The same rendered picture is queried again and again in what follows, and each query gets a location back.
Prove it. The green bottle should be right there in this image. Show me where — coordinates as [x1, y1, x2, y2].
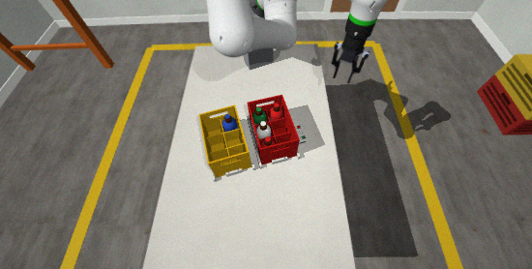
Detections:
[252, 107, 267, 125]

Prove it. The white paper pick list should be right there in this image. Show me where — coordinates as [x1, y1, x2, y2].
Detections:
[292, 119, 308, 145]

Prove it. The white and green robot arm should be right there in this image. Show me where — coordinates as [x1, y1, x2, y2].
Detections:
[206, 0, 387, 65]

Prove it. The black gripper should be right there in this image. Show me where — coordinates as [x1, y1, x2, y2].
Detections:
[332, 34, 369, 84]

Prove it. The yellow divided crate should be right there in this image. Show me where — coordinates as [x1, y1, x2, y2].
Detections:
[200, 111, 252, 178]

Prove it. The red crate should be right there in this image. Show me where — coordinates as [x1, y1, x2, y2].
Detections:
[249, 100, 300, 164]

